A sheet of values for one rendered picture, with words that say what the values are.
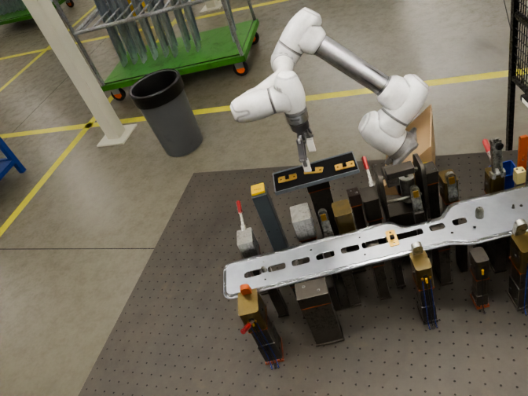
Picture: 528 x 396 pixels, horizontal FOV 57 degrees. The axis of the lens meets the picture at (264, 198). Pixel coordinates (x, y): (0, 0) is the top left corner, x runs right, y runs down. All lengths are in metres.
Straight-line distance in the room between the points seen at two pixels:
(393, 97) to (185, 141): 2.70
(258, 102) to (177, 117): 2.77
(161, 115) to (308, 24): 2.46
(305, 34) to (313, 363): 1.45
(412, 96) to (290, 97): 0.78
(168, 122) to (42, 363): 2.25
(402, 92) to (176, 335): 1.56
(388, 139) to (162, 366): 1.51
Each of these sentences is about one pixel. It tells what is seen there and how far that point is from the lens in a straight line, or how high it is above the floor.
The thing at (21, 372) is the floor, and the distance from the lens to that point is 3.88.
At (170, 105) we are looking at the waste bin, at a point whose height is 0.55.
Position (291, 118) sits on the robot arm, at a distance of 1.91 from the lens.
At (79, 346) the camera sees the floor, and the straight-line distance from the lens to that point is 3.69.
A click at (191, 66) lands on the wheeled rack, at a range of 5.85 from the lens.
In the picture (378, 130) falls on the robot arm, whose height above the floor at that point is 1.05.
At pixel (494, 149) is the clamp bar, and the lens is 2.06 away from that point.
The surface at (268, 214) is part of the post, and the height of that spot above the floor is 1.03.
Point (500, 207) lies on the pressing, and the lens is 2.07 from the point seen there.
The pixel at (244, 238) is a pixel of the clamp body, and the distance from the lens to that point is 2.07.
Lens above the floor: 2.47
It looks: 39 degrees down
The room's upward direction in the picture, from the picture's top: 22 degrees counter-clockwise
